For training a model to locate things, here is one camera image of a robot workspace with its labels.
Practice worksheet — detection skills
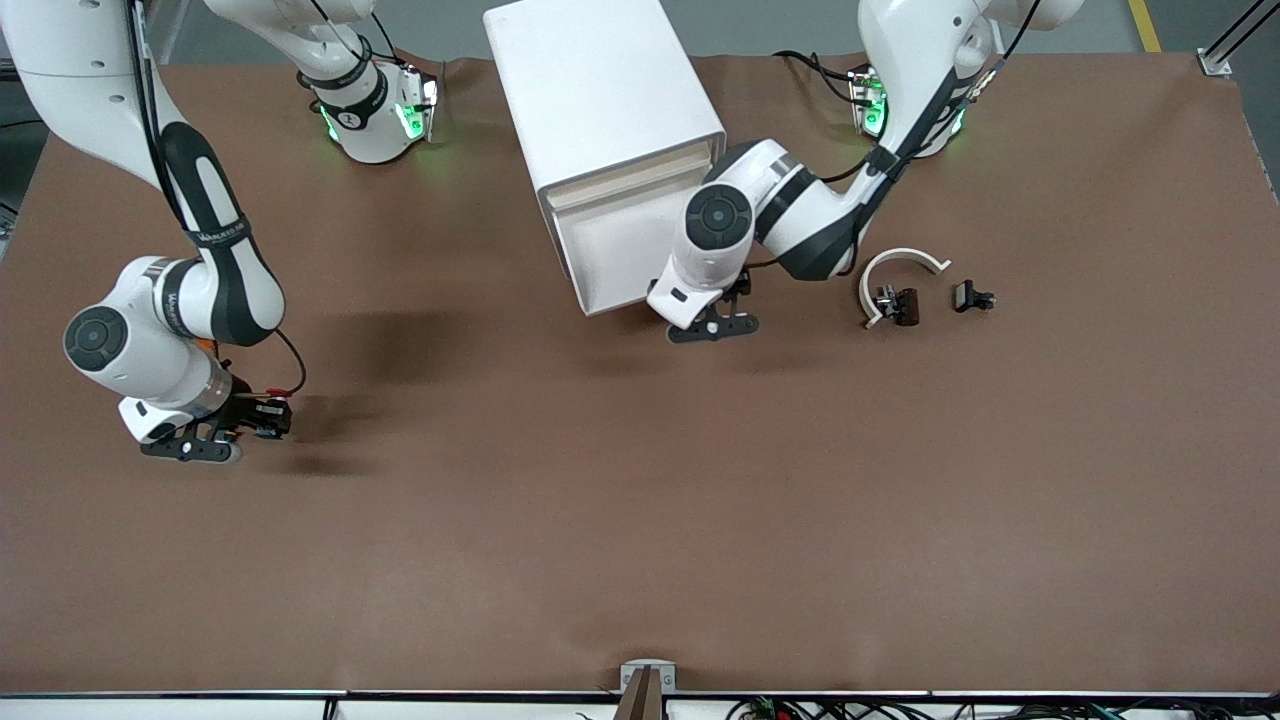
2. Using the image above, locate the white plastic tray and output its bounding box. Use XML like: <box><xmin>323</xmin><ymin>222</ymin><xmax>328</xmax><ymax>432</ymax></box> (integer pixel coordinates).
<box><xmin>556</xmin><ymin>185</ymin><xmax>706</xmax><ymax>318</ymax></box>

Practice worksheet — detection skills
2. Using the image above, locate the dark brown terminal component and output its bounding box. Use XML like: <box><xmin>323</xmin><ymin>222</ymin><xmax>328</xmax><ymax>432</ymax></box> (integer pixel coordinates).
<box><xmin>874</xmin><ymin>286</ymin><xmax>922</xmax><ymax>328</ymax></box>

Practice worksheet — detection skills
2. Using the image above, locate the brown table mat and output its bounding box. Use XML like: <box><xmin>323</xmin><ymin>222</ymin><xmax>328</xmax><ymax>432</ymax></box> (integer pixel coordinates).
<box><xmin>0</xmin><ymin>52</ymin><xmax>1280</xmax><ymax>696</ymax></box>

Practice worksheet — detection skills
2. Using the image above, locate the white curved plastic clamp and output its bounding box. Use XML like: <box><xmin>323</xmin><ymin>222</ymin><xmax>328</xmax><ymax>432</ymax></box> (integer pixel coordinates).
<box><xmin>857</xmin><ymin>247</ymin><xmax>953</xmax><ymax>330</ymax></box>

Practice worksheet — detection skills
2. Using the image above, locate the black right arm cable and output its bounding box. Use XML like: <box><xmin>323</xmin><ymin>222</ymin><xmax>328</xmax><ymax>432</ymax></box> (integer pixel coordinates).
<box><xmin>125</xmin><ymin>0</ymin><xmax>308</xmax><ymax>396</ymax></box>

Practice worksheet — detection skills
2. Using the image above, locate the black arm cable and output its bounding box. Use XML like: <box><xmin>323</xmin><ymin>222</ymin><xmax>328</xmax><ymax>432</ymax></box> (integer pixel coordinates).
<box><xmin>858</xmin><ymin>0</ymin><xmax>1043</xmax><ymax>186</ymax></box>
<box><xmin>125</xmin><ymin>0</ymin><xmax>308</xmax><ymax>396</ymax></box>

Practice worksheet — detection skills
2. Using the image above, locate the black left base cable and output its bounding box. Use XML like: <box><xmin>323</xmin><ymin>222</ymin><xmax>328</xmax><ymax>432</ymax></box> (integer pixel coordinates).
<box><xmin>772</xmin><ymin>48</ymin><xmax>871</xmax><ymax>106</ymax></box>

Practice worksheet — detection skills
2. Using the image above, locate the white table edge rail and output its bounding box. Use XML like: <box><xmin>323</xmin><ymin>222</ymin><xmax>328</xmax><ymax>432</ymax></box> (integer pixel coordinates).
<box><xmin>0</xmin><ymin>690</ymin><xmax>1280</xmax><ymax>720</ymax></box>

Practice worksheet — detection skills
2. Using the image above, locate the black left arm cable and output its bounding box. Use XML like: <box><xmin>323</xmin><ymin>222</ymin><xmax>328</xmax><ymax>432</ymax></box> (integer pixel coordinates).
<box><xmin>858</xmin><ymin>0</ymin><xmax>1043</xmax><ymax>186</ymax></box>

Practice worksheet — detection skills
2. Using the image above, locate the grey metal camera bracket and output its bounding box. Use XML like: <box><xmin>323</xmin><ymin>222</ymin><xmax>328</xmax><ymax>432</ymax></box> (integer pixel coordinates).
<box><xmin>619</xmin><ymin>659</ymin><xmax>678</xmax><ymax>720</ymax></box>

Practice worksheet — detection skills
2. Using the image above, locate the aluminium frame profile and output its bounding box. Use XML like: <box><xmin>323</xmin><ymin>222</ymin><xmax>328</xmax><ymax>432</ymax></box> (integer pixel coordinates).
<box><xmin>1197</xmin><ymin>0</ymin><xmax>1280</xmax><ymax>79</ymax></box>

